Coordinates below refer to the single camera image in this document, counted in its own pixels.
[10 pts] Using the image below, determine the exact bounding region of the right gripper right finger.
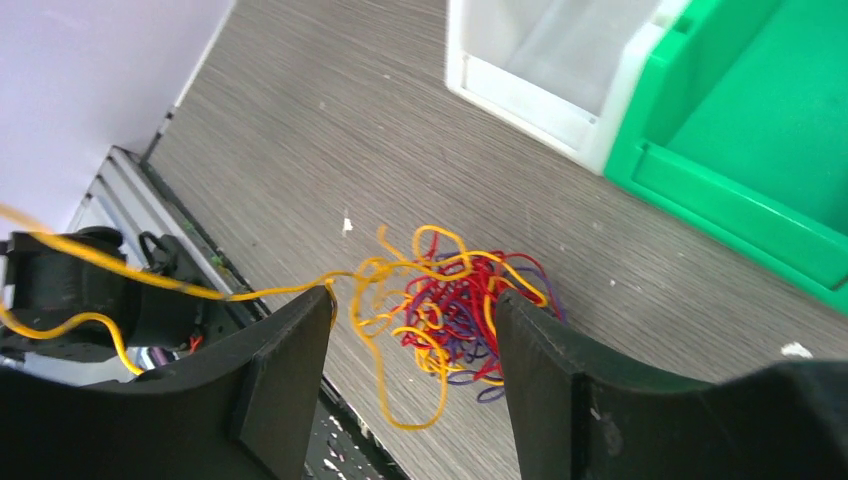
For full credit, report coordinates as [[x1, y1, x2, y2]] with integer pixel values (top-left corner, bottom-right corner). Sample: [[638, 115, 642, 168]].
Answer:
[[495, 291, 847, 479]]

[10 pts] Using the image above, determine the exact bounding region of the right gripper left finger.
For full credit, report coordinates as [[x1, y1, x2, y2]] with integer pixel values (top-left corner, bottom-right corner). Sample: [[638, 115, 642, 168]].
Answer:
[[1, 286, 333, 479]]

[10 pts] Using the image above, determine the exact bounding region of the yellow cable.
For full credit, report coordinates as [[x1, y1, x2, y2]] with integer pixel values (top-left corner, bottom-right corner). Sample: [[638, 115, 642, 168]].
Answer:
[[0, 203, 359, 376]]

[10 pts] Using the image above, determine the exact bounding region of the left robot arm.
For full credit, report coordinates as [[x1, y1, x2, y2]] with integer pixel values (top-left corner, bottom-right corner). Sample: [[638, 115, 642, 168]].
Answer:
[[1, 226, 208, 363]]

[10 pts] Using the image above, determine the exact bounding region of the green plastic bin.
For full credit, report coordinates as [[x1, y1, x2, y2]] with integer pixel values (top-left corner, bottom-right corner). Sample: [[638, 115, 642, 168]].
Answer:
[[604, 0, 847, 311]]

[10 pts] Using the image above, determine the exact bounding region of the white plastic bin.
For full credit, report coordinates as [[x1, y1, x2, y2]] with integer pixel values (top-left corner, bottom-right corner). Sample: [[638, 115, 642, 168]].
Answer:
[[445, 0, 688, 175]]

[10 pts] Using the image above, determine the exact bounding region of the aluminium rail frame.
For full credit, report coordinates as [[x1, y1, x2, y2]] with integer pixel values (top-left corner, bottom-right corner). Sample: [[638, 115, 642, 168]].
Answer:
[[66, 147, 170, 239]]

